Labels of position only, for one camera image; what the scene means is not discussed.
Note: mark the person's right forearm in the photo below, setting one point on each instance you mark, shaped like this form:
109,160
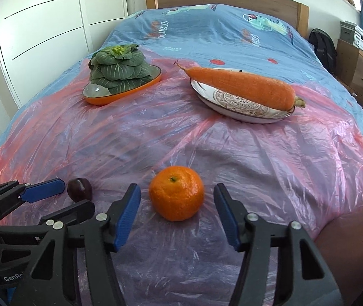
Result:
353,245

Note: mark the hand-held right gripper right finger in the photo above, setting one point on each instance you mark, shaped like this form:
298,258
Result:
227,218

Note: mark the wooden dresser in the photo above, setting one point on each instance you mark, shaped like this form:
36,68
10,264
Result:
357,73

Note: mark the white wardrobe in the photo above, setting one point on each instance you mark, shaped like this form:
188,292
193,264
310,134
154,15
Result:
47,22

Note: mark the dark round plum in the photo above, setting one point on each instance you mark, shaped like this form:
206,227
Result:
79,190

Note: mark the blue printed bedsheet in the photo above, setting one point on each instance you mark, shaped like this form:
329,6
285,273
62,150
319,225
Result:
207,35

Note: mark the small tangerine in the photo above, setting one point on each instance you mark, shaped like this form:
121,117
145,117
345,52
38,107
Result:
176,193

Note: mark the large carrot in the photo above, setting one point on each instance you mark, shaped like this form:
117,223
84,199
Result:
248,87

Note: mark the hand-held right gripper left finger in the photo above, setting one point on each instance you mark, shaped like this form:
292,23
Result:
126,215

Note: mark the white printer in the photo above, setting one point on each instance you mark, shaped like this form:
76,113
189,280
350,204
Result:
360,38

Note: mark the black backpack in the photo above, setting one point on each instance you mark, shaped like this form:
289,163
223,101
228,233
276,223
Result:
323,51

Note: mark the white patterned oval plate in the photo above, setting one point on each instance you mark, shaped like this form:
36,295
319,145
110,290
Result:
232,106

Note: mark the pink plastic sheet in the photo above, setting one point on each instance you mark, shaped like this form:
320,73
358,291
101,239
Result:
200,153

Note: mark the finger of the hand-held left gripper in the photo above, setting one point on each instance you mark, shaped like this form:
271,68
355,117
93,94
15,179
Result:
44,190
73,212

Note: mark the orange oval plate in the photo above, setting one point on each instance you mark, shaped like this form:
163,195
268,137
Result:
127,94

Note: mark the green bok choy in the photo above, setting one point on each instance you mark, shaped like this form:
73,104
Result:
119,68

